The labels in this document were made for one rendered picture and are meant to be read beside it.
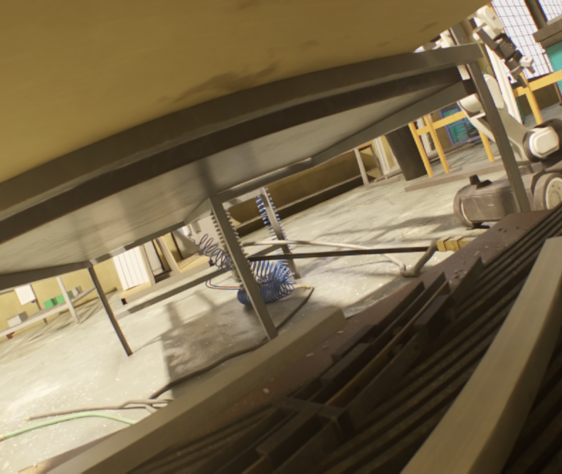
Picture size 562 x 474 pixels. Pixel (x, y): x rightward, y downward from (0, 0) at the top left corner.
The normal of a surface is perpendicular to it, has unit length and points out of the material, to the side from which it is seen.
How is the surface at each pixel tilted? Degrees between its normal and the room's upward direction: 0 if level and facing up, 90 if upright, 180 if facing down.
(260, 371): 90
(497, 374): 0
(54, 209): 90
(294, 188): 90
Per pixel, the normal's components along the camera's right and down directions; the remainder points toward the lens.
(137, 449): 0.59, -0.18
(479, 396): -0.38, -0.92
